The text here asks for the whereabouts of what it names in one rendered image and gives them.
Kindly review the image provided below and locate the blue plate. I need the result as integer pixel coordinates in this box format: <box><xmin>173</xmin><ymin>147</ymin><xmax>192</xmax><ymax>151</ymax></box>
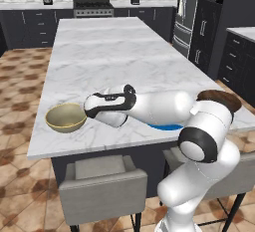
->
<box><xmin>146</xmin><ymin>121</ymin><xmax>185</xmax><ymax>131</ymax></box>

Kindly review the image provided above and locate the dark brown bowl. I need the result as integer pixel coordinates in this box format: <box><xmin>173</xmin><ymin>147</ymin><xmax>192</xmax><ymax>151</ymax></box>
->
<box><xmin>195</xmin><ymin>89</ymin><xmax>243</xmax><ymax>114</ymax></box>

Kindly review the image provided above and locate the beige yellow bowl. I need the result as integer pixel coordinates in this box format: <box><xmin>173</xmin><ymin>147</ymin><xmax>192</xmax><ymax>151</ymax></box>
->
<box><xmin>45</xmin><ymin>102</ymin><xmax>89</xmax><ymax>134</ymax></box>

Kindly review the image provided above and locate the dark base cupboard run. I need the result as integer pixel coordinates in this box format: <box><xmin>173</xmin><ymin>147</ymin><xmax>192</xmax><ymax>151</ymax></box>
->
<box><xmin>114</xmin><ymin>6</ymin><xmax>177</xmax><ymax>43</ymax></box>
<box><xmin>0</xmin><ymin>8</ymin><xmax>75</xmax><ymax>50</ymax></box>

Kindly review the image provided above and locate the dark tall cupboard unit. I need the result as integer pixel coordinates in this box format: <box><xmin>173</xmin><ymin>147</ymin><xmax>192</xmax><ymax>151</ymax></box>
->
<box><xmin>188</xmin><ymin>0</ymin><xmax>233</xmax><ymax>80</ymax></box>

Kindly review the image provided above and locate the dark cupboard run, white worktop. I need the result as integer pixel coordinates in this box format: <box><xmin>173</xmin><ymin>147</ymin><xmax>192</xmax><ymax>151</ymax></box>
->
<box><xmin>216</xmin><ymin>26</ymin><xmax>255</xmax><ymax>109</ymax></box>

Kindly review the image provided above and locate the dark kitchen island base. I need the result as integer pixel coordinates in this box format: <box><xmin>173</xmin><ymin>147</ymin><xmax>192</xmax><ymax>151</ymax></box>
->
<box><xmin>51</xmin><ymin>140</ymin><xmax>182</xmax><ymax>199</ymax></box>

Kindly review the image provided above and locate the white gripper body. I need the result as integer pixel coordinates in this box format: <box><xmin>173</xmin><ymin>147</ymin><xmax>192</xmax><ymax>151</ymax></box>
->
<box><xmin>95</xmin><ymin>111</ymin><xmax>129</xmax><ymax>128</ymax></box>

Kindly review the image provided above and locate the steel range cooker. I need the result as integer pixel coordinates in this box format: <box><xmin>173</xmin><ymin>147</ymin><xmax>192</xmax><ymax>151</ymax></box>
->
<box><xmin>72</xmin><ymin>0</ymin><xmax>116</xmax><ymax>19</ymax></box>

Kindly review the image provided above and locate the steel fridge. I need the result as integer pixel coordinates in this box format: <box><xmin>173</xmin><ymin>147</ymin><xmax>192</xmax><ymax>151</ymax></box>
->
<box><xmin>171</xmin><ymin>0</ymin><xmax>203</xmax><ymax>60</ymax></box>

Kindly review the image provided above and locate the grey upholstered stool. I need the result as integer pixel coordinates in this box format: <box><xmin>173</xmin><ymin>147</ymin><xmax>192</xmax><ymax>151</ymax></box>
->
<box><xmin>161</xmin><ymin>145</ymin><xmax>255</xmax><ymax>232</ymax></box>
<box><xmin>58</xmin><ymin>154</ymin><xmax>149</xmax><ymax>232</ymax></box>

